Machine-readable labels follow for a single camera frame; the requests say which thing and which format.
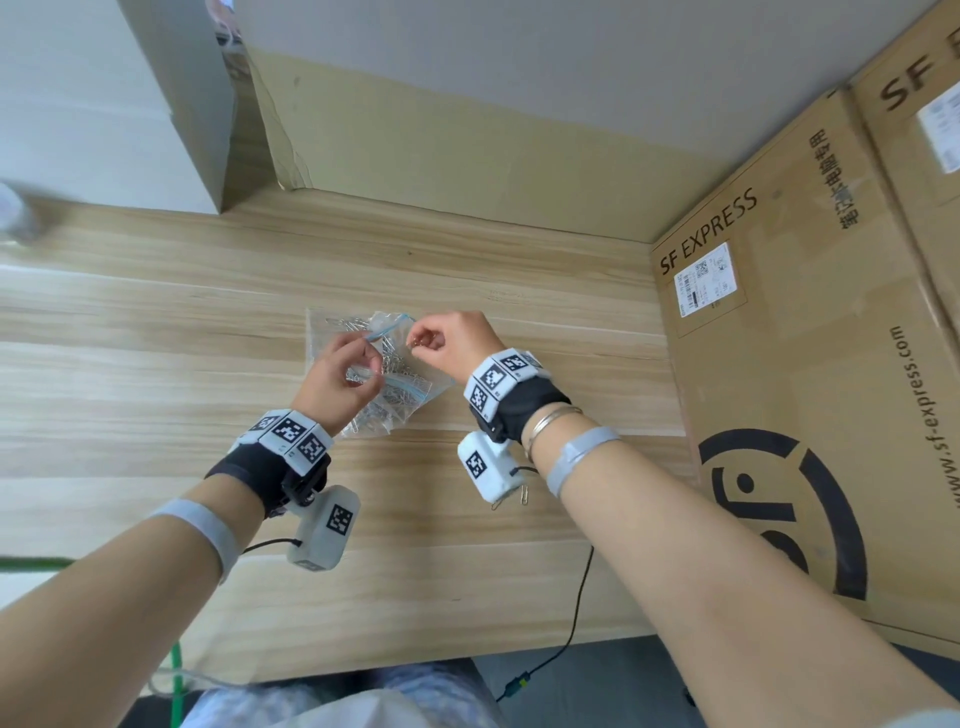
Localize person's left hand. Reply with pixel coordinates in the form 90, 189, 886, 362
290, 329, 385, 436

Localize grey right forearm strap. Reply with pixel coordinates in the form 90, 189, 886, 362
545, 427, 622, 500

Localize clear zip plastic bag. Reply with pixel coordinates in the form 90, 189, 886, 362
305, 307, 457, 439

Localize grey left forearm strap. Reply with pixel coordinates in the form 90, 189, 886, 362
149, 498, 243, 585

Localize large white shipping label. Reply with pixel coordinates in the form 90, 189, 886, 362
916, 78, 960, 175

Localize marker wristband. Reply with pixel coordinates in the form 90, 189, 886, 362
463, 348, 571, 444
203, 408, 335, 519

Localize silver bracelet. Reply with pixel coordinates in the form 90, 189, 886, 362
522, 404, 585, 463

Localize clear bottle white cap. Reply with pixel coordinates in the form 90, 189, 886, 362
0, 179, 43, 245

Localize person's right forearm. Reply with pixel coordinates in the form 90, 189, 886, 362
528, 419, 960, 728

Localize large cardboard box round logo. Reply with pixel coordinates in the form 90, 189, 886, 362
650, 86, 960, 646

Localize tan cardboard back panel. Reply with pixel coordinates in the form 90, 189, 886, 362
247, 48, 733, 244

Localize person's right hand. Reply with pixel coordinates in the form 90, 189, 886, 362
404, 311, 509, 384

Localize person's legs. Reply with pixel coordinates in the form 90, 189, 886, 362
179, 658, 511, 728

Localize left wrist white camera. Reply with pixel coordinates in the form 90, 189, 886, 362
286, 485, 361, 573

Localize long black cable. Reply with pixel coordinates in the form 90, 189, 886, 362
494, 545, 595, 703

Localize wrist white camera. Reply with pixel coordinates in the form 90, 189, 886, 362
457, 431, 538, 505
286, 485, 361, 573

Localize gathered bunch of paper clips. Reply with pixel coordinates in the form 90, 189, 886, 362
344, 333, 435, 436

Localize person's left forearm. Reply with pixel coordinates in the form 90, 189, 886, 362
0, 476, 268, 728

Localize white cabinet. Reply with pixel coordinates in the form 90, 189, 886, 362
0, 0, 238, 215

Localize right marker wristband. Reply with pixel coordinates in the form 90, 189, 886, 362
463, 348, 571, 444

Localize light wooden table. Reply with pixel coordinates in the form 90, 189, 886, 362
0, 187, 703, 684

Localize left marker wristband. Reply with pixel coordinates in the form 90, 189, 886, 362
203, 408, 335, 519

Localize plain brown cardboard box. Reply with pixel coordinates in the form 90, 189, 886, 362
847, 0, 960, 331

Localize grey forearm strap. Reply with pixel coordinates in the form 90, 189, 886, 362
149, 498, 243, 585
545, 427, 622, 500

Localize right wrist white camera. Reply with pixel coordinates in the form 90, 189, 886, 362
457, 431, 538, 505

